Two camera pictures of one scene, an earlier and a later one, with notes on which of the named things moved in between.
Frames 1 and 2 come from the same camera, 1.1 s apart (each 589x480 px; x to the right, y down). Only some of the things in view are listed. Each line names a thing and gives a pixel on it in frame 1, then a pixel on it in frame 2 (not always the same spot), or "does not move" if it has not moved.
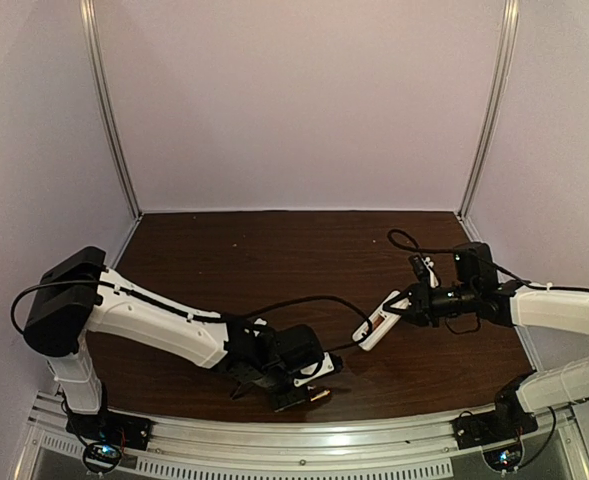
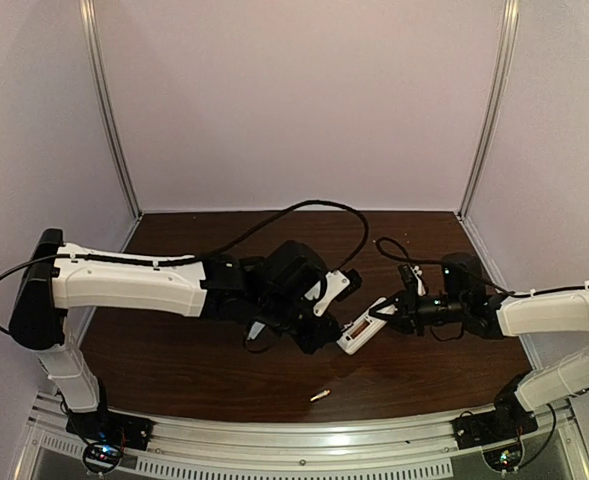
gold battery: (326, 392) does not move
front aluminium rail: (427, 446) does not move
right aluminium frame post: (497, 101) does not move
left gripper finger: (296, 400) -> (326, 330)
